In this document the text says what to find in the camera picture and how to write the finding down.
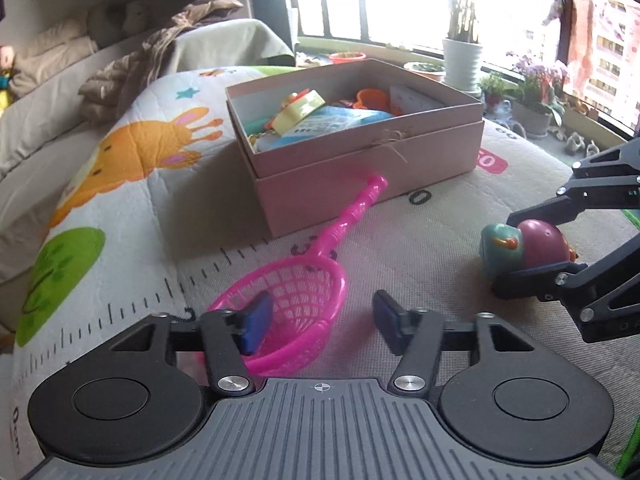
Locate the teal and pink duck toy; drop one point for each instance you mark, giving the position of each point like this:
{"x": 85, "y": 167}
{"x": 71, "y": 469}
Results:
{"x": 537, "y": 245}

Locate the grey covered sofa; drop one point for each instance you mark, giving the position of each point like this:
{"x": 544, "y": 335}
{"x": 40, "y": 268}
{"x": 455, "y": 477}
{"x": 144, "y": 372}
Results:
{"x": 40, "y": 105}

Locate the bamboo plant in white pot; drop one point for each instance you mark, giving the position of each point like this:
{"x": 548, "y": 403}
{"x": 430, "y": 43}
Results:
{"x": 462, "y": 62}

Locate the pink toy scoop net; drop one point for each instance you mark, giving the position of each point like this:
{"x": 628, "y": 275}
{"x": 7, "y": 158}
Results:
{"x": 345, "y": 217}

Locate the plush toy on sofa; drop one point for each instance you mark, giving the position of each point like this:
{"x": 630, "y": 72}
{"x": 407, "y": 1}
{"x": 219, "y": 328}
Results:
{"x": 50, "y": 55}

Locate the pink cardboard box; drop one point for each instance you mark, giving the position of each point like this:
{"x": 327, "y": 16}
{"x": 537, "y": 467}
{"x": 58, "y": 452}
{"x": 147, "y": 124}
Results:
{"x": 350, "y": 180}

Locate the terracotta plant pot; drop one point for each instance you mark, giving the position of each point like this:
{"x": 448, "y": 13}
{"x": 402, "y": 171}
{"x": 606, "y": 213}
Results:
{"x": 346, "y": 57}
{"x": 425, "y": 72}

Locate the grey plush toy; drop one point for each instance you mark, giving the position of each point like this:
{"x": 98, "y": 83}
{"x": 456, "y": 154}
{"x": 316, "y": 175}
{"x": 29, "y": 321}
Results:
{"x": 115, "y": 17}

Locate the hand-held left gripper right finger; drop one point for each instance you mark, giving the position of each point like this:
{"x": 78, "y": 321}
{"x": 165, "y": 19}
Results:
{"x": 387, "y": 322}

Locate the small green potted plant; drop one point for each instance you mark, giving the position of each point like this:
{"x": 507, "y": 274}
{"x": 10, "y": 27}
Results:
{"x": 494, "y": 91}

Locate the grey curtain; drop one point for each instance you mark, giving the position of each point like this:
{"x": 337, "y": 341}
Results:
{"x": 272, "y": 0}

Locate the orange plastic toy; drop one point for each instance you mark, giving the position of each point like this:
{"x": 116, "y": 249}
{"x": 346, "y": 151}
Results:
{"x": 375, "y": 100}

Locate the teal plastic toy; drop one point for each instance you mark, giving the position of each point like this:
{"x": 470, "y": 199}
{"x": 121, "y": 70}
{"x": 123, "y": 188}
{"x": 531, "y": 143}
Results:
{"x": 259, "y": 124}

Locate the brown crumpled blanket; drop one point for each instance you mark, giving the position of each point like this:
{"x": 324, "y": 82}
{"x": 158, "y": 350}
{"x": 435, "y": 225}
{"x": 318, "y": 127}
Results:
{"x": 150, "y": 60}

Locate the small windowsill figurines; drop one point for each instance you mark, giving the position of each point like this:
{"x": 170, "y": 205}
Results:
{"x": 580, "y": 144}

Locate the purple flower potted plant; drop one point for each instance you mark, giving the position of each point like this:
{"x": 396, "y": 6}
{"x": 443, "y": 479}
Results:
{"x": 532, "y": 105}

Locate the printed giraffe play mat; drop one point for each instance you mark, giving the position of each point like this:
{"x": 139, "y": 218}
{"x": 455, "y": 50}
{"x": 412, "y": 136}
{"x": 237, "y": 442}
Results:
{"x": 150, "y": 170}

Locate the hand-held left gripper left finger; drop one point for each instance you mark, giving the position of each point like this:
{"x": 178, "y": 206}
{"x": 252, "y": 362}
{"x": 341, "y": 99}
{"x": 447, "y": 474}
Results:
{"x": 257, "y": 322}

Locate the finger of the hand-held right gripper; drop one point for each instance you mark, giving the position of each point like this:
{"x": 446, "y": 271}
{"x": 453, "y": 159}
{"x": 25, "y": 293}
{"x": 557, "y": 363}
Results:
{"x": 542, "y": 210}
{"x": 530, "y": 280}

